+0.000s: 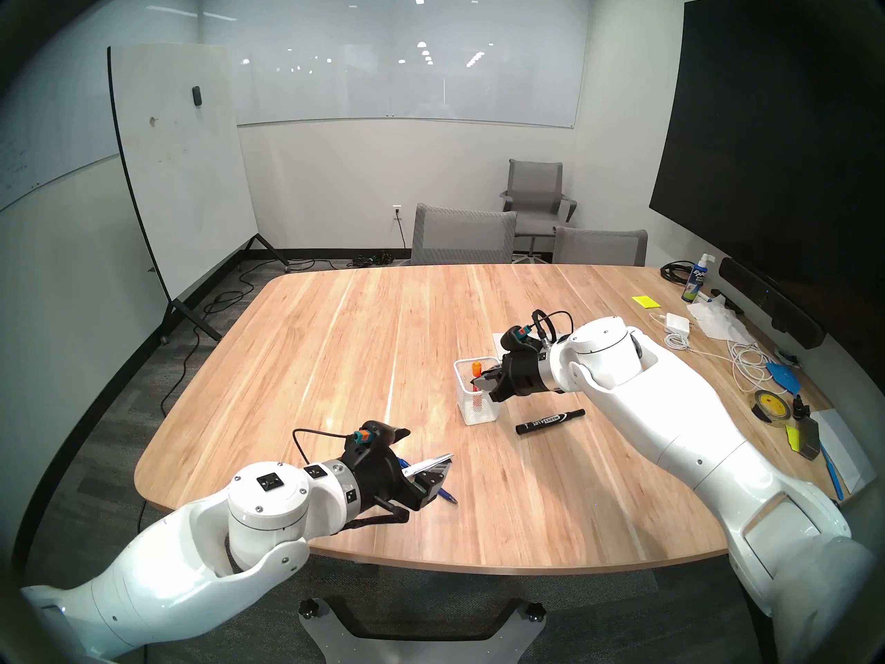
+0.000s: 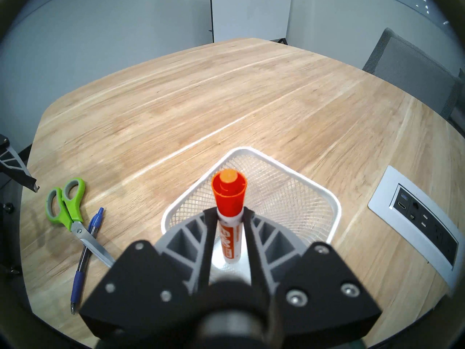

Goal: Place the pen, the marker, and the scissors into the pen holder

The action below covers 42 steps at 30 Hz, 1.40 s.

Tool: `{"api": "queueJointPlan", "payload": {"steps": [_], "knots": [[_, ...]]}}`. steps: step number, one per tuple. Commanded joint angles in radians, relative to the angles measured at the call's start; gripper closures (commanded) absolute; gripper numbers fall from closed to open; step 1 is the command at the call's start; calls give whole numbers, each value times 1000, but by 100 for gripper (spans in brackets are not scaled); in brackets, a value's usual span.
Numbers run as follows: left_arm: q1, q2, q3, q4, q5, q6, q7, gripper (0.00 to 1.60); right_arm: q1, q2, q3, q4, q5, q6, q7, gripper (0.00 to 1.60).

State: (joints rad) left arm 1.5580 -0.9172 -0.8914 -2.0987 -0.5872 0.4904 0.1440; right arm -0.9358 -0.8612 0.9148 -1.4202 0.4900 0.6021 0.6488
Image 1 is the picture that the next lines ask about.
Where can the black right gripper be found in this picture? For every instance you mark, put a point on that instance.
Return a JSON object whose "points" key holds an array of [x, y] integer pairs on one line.
{"points": [[525, 375]]}

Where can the rolling whiteboard on stand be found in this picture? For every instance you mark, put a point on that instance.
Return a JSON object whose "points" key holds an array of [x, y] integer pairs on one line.
{"points": [[180, 171]]}

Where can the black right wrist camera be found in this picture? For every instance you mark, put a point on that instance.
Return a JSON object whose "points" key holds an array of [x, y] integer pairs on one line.
{"points": [[517, 339]]}

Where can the large black wall screen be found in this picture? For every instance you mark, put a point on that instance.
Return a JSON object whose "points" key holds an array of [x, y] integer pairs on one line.
{"points": [[760, 151]]}

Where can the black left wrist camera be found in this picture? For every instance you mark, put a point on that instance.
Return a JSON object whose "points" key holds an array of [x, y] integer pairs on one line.
{"points": [[384, 434]]}

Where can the black video sound bar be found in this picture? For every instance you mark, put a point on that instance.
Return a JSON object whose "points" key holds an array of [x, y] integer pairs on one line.
{"points": [[767, 299]]}

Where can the yellow sticky note pad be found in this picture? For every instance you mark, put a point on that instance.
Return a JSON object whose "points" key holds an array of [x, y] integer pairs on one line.
{"points": [[645, 301]]}

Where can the whiteboard cleaner spray bottle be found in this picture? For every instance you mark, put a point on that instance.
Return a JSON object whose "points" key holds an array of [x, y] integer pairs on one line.
{"points": [[693, 282]]}

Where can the yellow black tape roll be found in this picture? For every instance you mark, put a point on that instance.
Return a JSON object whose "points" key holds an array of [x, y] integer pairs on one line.
{"points": [[759, 403]]}

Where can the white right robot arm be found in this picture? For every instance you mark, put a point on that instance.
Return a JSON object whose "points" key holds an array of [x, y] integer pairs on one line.
{"points": [[677, 420]]}

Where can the yellow grey block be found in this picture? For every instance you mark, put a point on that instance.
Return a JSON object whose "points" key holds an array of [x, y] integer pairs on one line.
{"points": [[805, 438]]}

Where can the grey mesh-back chair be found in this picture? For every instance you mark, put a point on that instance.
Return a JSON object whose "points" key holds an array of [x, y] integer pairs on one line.
{"points": [[463, 237], [601, 249]]}

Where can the white mesh pen holder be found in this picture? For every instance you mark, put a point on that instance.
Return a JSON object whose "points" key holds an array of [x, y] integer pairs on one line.
{"points": [[477, 413]]}

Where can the grey armrest swivel chair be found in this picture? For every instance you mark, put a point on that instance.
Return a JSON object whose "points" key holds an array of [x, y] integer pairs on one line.
{"points": [[536, 185]]}

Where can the grey table power outlet panel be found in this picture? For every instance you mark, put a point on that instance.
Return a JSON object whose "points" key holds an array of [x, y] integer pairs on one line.
{"points": [[500, 339]]}

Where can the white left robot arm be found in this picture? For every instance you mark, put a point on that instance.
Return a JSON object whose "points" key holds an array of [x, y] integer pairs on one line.
{"points": [[173, 566]]}

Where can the white paper box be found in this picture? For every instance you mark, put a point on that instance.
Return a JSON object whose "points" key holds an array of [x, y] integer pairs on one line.
{"points": [[847, 448]]}

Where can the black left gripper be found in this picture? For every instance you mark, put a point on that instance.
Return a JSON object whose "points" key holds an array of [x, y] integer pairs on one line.
{"points": [[377, 479]]}

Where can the blue plastic stick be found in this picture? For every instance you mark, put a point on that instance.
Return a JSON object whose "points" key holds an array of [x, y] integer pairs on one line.
{"points": [[833, 476]]}

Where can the orange white dry-erase marker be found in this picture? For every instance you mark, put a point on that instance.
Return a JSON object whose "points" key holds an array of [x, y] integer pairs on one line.
{"points": [[477, 369]]}

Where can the black permanent marker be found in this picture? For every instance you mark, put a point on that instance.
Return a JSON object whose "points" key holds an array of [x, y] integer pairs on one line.
{"points": [[550, 422]]}

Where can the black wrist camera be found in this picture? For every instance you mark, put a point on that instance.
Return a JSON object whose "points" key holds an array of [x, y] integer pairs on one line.
{"points": [[517, 339], [384, 434]]}

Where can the blue flat plastic object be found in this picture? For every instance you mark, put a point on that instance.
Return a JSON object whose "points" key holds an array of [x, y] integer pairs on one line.
{"points": [[783, 377]]}

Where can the white crumpled plastic bag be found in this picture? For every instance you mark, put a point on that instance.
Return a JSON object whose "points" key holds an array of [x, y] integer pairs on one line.
{"points": [[719, 320]]}

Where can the wall mounted glass whiteboard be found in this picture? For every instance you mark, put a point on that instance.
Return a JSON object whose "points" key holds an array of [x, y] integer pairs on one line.
{"points": [[415, 81]]}

